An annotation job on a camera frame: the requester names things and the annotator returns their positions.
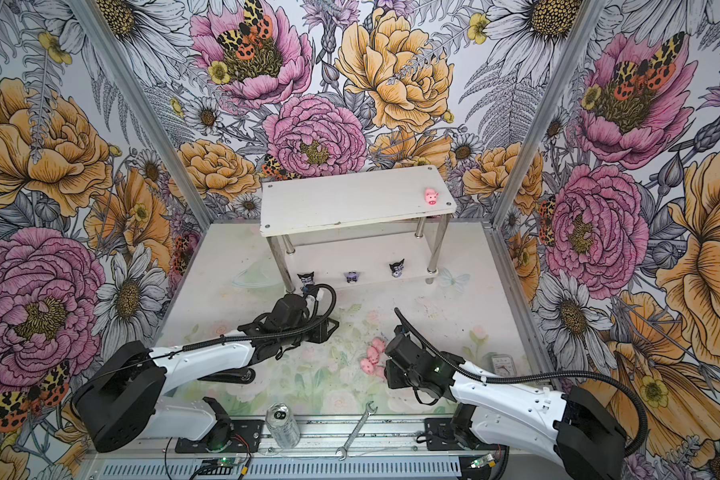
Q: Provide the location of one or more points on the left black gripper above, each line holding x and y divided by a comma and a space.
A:
320, 333

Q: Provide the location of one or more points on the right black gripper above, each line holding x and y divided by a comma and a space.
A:
391, 373

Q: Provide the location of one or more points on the black white kuromi toy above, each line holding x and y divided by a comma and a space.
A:
306, 279

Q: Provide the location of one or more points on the black purple kuromi toy front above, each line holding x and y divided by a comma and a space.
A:
352, 277

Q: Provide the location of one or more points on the black purple kuromi toy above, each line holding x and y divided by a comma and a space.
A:
352, 277
397, 268

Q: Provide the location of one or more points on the black purple kuromi toy back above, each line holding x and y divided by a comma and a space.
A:
397, 268

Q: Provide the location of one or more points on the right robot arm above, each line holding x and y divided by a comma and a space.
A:
572, 429

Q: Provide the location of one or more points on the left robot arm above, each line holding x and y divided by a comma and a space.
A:
129, 397

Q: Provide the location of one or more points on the white two-tier shelf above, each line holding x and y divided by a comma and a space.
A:
356, 222

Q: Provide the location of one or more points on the silver wrench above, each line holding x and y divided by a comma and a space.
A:
342, 452

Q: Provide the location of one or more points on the small white clock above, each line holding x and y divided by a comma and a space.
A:
502, 365

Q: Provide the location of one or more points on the silver drink can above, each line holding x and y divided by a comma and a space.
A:
283, 426

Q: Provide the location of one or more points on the green circuit board right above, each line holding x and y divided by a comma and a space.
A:
485, 461

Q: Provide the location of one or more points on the green circuit board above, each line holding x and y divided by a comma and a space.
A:
485, 461
224, 466

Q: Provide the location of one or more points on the green circuit board left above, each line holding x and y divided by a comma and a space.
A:
224, 466

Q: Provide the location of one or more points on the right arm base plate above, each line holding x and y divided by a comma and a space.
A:
440, 435

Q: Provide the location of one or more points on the aluminium front rail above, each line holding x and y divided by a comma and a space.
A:
336, 435

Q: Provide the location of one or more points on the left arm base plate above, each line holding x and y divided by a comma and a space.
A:
240, 435

